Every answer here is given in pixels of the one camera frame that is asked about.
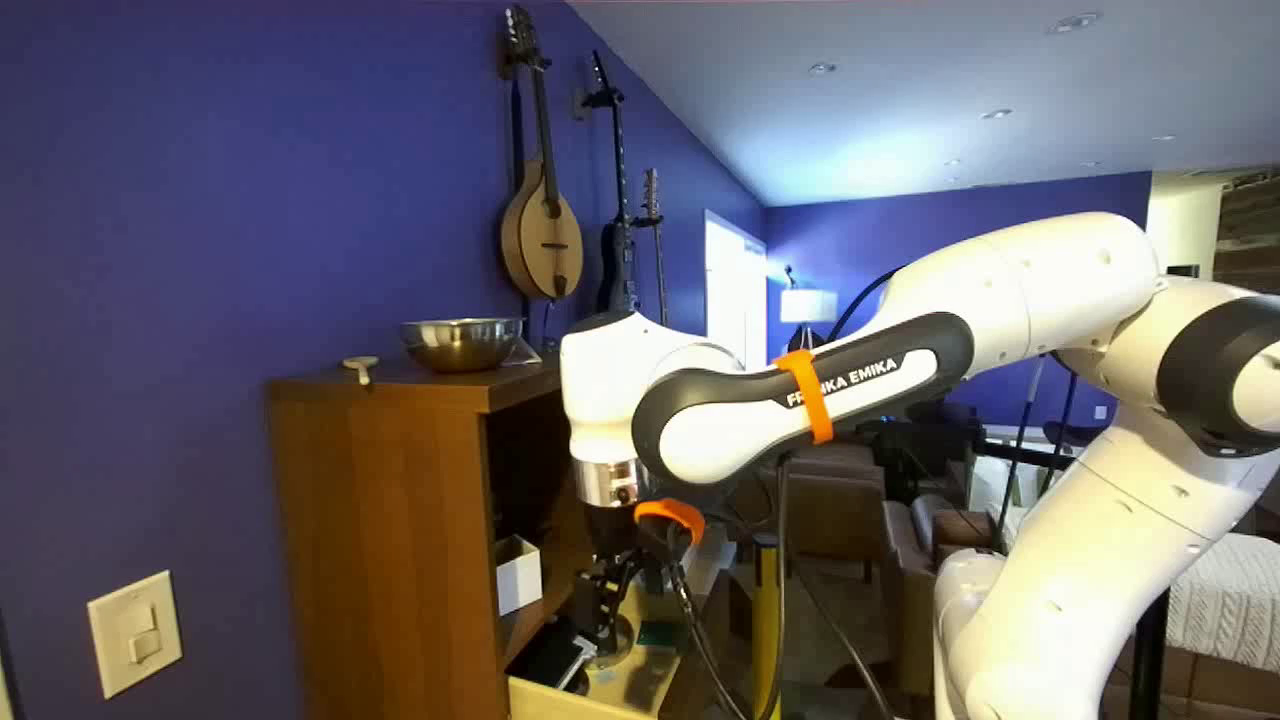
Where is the black thin string instrument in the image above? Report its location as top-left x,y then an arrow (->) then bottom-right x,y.
576,47 -> 643,323

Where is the orange strap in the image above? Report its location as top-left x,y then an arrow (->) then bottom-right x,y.
775,349 -> 840,448

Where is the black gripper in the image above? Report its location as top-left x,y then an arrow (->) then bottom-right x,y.
572,509 -> 657,659

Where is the brown wooden cabinet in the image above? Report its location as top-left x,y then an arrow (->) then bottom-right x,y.
263,357 -> 596,720

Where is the white shade floor lamp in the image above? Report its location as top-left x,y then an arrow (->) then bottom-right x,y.
775,265 -> 840,354

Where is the yellow pole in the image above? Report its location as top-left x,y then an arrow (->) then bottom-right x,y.
752,537 -> 788,720

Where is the white knitted bedding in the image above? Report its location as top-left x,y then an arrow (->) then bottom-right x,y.
1166,532 -> 1280,675

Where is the orange cable ring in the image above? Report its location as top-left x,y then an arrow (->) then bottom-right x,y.
631,495 -> 711,550

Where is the brown window blind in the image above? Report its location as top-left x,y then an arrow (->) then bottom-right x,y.
1216,169 -> 1280,294

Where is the brown mandolin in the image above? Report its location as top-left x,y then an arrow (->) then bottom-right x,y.
498,3 -> 588,303

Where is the small dark string instrument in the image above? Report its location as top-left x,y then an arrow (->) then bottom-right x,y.
631,163 -> 672,323

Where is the white cardboard box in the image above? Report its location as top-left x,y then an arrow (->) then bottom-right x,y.
493,532 -> 550,620

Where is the open wooden drawer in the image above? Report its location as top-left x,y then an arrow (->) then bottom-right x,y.
504,635 -> 711,720

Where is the plain white door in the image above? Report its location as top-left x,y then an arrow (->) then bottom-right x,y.
699,210 -> 775,374

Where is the silver metal bowl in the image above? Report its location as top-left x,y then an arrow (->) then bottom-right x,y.
399,314 -> 527,378

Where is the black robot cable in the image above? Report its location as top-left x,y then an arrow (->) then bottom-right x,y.
643,523 -> 752,720

